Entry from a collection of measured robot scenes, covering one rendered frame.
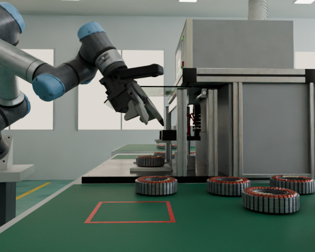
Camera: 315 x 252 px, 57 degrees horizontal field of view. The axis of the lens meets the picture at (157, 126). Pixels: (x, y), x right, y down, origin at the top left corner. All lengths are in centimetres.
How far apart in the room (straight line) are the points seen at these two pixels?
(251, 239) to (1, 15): 101
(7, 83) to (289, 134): 107
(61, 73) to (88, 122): 514
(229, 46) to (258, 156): 40
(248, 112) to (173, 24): 539
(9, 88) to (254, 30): 98
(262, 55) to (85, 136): 512
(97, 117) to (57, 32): 189
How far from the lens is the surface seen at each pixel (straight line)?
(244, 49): 112
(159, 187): 74
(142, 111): 71
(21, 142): 637
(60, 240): 48
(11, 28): 118
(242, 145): 96
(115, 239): 46
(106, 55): 82
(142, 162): 109
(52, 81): 83
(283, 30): 120
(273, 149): 101
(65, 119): 609
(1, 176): 136
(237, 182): 76
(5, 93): 135
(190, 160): 111
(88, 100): 601
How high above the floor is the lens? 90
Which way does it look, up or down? 2 degrees up
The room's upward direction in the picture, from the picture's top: straight up
